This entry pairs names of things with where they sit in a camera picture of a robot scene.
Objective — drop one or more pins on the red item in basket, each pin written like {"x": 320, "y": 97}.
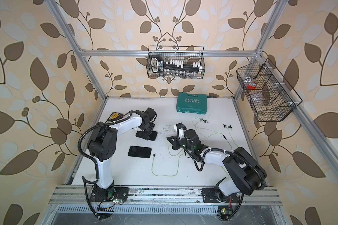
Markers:
{"x": 251, "y": 86}

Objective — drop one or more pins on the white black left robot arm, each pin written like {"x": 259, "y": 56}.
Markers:
{"x": 98, "y": 144}

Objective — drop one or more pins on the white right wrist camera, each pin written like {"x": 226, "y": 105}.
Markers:
{"x": 180, "y": 129}

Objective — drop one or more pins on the black wire basket back wall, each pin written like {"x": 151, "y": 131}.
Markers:
{"x": 185, "y": 52}

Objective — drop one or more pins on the blue edged black smartphone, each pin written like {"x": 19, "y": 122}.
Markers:
{"x": 150, "y": 136}

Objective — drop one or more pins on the black wire basket wall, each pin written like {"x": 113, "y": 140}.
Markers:
{"x": 185, "y": 52}
{"x": 273, "y": 99}

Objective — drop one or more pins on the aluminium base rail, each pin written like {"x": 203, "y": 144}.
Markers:
{"x": 141, "y": 200}

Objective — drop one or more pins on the green plastic tool case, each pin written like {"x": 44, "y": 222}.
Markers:
{"x": 191, "y": 103}

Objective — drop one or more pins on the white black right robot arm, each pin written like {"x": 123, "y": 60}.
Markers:
{"x": 246, "y": 175}

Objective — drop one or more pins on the black yellow battery pack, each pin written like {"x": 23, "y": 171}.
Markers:
{"x": 114, "y": 117}

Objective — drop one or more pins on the black smartphone on table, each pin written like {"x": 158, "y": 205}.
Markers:
{"x": 139, "y": 151}

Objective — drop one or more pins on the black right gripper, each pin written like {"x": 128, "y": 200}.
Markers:
{"x": 175, "y": 143}

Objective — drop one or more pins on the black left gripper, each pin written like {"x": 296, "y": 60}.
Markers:
{"x": 146, "y": 135}

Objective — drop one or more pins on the black wire basket right wall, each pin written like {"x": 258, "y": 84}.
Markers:
{"x": 273, "y": 99}

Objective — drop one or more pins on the black socket holder rail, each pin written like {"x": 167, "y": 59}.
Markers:
{"x": 167, "y": 66}

